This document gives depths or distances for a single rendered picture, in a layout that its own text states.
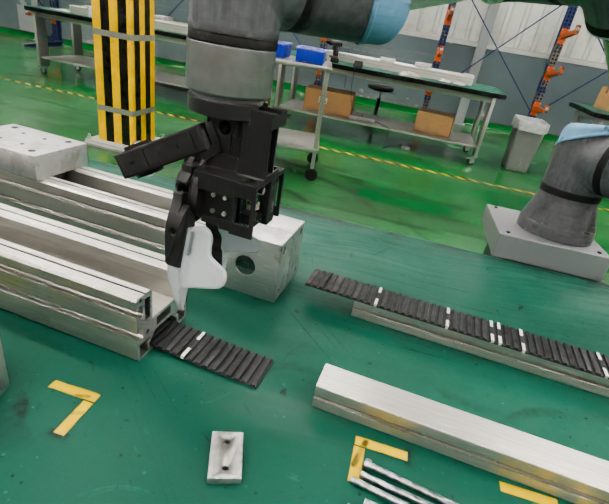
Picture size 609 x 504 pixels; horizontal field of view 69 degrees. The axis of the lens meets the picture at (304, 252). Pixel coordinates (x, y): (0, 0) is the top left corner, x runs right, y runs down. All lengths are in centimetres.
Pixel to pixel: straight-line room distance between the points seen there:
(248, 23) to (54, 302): 38
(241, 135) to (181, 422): 28
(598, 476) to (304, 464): 28
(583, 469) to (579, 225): 60
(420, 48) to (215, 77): 773
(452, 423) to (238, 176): 33
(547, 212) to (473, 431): 62
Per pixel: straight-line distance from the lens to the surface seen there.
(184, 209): 42
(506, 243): 99
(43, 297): 60
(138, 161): 47
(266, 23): 39
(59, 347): 59
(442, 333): 65
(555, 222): 103
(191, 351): 56
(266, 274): 64
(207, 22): 39
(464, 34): 810
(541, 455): 53
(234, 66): 39
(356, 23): 44
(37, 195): 84
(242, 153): 41
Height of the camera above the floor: 115
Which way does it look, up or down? 27 degrees down
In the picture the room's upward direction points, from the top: 10 degrees clockwise
